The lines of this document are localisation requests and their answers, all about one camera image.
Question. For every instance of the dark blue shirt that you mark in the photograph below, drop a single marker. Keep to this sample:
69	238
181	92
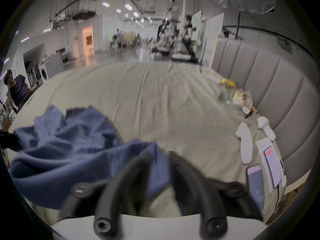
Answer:
75	154

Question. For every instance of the phone with pale screen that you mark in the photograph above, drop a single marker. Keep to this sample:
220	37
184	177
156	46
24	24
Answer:
256	186

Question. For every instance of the bed with beige sheet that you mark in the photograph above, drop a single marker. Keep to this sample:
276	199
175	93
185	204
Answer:
170	104

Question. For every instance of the grey padded headboard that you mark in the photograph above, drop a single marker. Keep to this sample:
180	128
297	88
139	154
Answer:
282	89

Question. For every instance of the yellow packet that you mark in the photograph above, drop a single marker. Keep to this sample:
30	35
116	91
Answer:
228	82

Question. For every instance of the white hand controller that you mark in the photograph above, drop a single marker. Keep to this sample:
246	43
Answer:
266	127
245	144

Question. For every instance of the white washing machine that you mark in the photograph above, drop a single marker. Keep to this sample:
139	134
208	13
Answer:
50	67

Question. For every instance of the phone with red screen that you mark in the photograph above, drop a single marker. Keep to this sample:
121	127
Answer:
273	166

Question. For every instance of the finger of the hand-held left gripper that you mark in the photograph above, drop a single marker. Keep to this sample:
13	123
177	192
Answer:
8	140

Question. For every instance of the group of people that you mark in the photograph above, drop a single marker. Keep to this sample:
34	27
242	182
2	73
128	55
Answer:
140	37

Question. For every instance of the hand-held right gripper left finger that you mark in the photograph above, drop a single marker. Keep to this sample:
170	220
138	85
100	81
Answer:
130	181

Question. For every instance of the clear bag of snacks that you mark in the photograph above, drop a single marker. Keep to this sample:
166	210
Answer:
237	96

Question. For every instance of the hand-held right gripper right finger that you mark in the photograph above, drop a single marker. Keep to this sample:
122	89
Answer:
190	184

